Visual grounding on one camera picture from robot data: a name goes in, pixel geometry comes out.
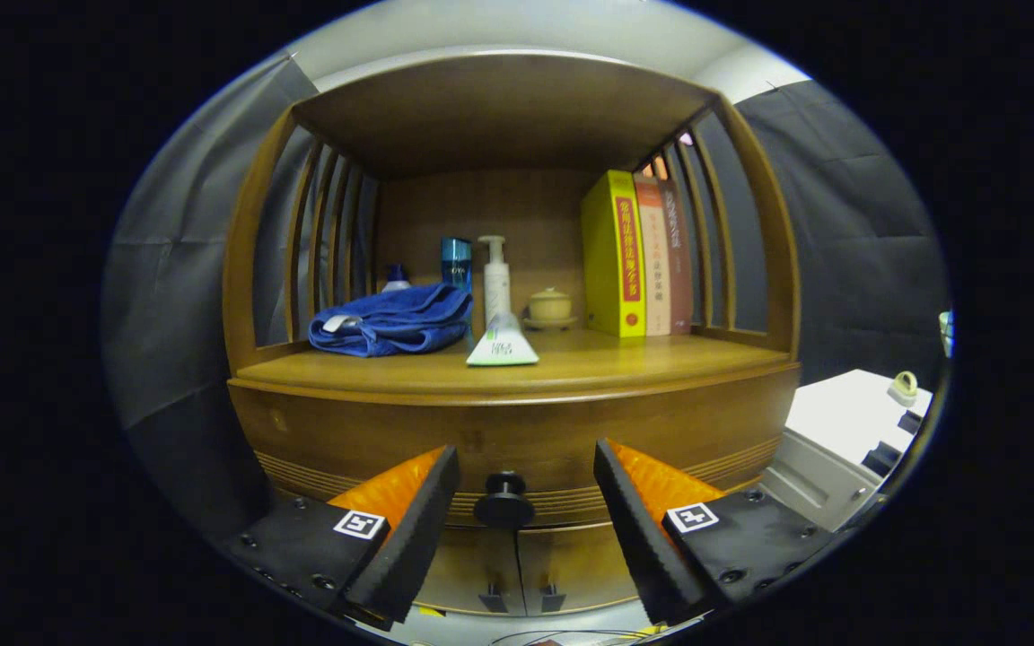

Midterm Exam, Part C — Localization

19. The blue folded towel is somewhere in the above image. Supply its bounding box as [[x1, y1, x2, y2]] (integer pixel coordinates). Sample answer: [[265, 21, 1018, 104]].
[[309, 283, 475, 358]]

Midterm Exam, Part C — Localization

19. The black drawer knob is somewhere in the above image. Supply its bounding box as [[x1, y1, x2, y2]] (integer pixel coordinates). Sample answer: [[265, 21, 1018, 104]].
[[474, 471, 536, 530]]

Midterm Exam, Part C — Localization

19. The wooden countertop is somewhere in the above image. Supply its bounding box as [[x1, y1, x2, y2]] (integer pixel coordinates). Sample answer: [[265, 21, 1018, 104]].
[[228, 327, 801, 405]]

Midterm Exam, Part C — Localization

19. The wooden cabinet door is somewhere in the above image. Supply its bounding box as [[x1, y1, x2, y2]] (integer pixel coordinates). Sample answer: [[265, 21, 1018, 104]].
[[517, 523, 640, 616], [416, 525, 527, 616]]

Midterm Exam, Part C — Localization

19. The brown book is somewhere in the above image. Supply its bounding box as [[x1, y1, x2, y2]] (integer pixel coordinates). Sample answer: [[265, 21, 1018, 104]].
[[661, 178, 694, 336]]

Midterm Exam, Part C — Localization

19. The wooden drawer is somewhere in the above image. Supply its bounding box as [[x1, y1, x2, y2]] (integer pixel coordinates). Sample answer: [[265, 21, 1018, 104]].
[[228, 368, 801, 530]]

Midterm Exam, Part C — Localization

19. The white pump bottle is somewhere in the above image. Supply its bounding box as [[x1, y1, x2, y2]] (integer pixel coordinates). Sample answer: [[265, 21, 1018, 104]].
[[478, 235, 512, 328]]

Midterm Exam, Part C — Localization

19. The white side table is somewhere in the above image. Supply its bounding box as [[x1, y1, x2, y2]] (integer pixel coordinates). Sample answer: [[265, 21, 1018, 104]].
[[759, 369, 933, 532]]

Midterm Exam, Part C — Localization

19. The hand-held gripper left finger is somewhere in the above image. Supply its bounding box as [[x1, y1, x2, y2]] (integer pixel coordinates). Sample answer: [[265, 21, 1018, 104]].
[[221, 444, 461, 632]]

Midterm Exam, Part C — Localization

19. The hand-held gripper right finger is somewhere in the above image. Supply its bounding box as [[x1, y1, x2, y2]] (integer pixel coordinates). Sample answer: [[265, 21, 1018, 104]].
[[593, 438, 837, 626]]

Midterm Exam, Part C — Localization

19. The beige lidded teacup with saucer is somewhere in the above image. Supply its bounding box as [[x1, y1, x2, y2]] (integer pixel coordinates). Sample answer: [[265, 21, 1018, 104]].
[[521, 287, 578, 330]]

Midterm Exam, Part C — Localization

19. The white green tube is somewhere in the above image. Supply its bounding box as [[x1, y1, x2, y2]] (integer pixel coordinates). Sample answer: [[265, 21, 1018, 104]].
[[466, 311, 540, 367]]

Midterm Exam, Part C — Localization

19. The yellow book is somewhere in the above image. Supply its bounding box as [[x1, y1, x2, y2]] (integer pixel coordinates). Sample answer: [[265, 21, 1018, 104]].
[[581, 170, 647, 339]]

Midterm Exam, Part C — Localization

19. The beige orange-spined book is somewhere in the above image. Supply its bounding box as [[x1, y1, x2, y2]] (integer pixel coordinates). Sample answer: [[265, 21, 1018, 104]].
[[634, 175, 672, 337]]

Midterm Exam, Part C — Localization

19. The tall blue bottle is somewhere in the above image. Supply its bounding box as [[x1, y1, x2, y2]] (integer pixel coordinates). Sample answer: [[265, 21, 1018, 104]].
[[441, 237, 473, 292]]

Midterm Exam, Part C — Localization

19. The wooden cabinet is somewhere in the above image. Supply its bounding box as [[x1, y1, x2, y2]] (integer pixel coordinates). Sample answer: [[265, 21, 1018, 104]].
[[223, 49, 802, 620]]

